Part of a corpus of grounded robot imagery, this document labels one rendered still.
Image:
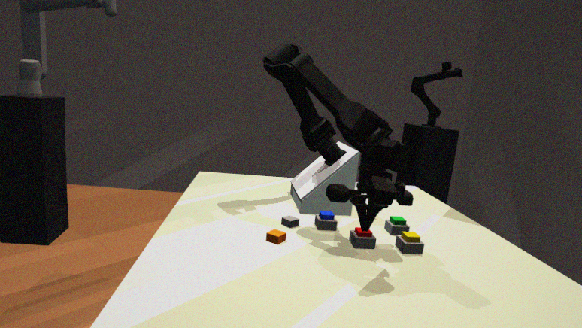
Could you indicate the yellow button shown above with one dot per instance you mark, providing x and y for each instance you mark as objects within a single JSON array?
[{"x": 409, "y": 243}]

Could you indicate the red button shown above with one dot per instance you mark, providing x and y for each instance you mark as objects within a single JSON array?
[{"x": 360, "y": 239}]

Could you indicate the orange block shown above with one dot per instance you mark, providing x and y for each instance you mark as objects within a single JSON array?
[{"x": 276, "y": 236}]

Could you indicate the blue button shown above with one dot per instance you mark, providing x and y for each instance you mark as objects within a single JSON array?
[{"x": 326, "y": 221}]

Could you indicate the green button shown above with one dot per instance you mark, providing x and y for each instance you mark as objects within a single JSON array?
[{"x": 396, "y": 225}]

